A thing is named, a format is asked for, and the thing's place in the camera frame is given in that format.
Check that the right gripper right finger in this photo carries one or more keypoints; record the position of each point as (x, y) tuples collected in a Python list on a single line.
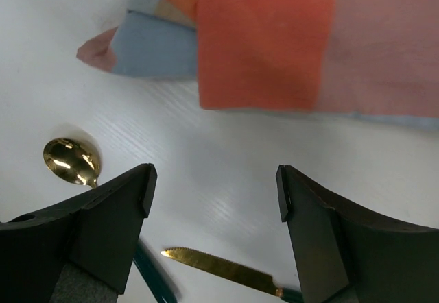
[(345, 252)]

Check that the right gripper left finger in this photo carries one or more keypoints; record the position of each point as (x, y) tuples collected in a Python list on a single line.
[(95, 232)]

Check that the checkered orange blue cloth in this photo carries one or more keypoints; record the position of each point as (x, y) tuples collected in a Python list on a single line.
[(376, 60)]

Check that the gold spoon green handle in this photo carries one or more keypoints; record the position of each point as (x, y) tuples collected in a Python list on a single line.
[(78, 163)]

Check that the gold knife green handle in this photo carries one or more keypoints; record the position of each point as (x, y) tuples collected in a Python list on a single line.
[(231, 271)]

